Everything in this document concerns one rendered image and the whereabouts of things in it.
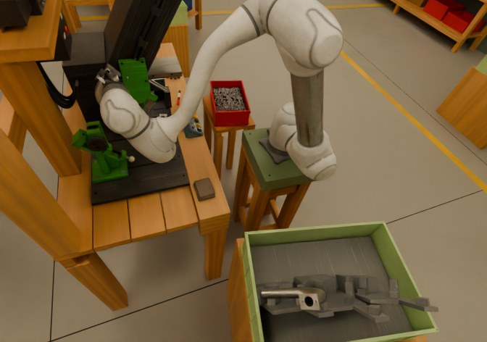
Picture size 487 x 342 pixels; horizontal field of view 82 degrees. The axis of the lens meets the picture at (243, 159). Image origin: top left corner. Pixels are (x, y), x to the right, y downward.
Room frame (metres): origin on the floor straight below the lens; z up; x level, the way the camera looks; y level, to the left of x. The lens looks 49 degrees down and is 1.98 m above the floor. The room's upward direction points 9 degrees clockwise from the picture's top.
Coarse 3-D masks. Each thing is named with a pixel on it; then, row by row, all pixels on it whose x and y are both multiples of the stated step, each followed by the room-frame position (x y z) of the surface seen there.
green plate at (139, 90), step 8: (120, 64) 1.06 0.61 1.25; (128, 64) 1.07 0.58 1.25; (136, 64) 1.08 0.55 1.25; (144, 64) 1.10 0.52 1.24; (128, 72) 1.06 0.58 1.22; (136, 72) 1.07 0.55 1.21; (144, 72) 1.09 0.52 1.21; (128, 80) 1.05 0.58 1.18; (136, 80) 1.06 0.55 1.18; (144, 80) 1.08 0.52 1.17; (128, 88) 1.03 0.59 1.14; (136, 88) 1.05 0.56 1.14; (144, 88) 1.06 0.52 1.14; (136, 96) 1.04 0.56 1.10; (144, 96) 1.05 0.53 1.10
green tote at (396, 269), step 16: (352, 224) 0.62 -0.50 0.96; (368, 224) 0.63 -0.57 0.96; (384, 224) 0.64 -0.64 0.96; (256, 240) 0.50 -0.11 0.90; (272, 240) 0.52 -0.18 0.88; (288, 240) 0.54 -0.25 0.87; (304, 240) 0.56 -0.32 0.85; (320, 240) 0.58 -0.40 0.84; (384, 240) 0.59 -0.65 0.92; (384, 256) 0.54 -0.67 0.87; (400, 256) 0.50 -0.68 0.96; (400, 272) 0.46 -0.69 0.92; (400, 288) 0.41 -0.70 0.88; (416, 288) 0.39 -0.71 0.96; (256, 304) 0.25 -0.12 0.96; (256, 320) 0.21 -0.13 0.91; (416, 320) 0.30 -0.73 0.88; (432, 320) 0.29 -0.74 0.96; (256, 336) 0.17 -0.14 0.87; (384, 336) 0.21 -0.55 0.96; (400, 336) 0.22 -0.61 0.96; (416, 336) 0.24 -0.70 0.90
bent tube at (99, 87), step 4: (108, 64) 0.91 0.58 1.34; (108, 68) 0.89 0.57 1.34; (112, 68) 0.92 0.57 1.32; (112, 72) 0.90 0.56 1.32; (116, 72) 0.90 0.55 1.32; (112, 76) 0.89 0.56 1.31; (120, 76) 0.90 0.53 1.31; (96, 84) 0.86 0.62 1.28; (100, 84) 0.86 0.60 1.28; (96, 88) 0.85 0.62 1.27; (100, 88) 0.85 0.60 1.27; (96, 92) 0.84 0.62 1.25; (100, 92) 0.85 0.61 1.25; (96, 96) 0.84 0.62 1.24; (100, 96) 0.84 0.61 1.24; (100, 100) 0.84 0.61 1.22
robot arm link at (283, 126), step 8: (288, 104) 1.04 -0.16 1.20; (280, 112) 1.00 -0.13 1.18; (288, 112) 0.99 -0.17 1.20; (272, 120) 1.03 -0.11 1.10; (280, 120) 0.97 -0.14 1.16; (288, 120) 0.96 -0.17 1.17; (272, 128) 0.99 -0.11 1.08; (280, 128) 0.95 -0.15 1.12; (288, 128) 0.94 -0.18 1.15; (272, 136) 0.98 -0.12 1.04; (280, 136) 0.94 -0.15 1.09; (288, 136) 0.91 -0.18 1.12; (272, 144) 0.97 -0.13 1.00; (280, 144) 0.93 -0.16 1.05
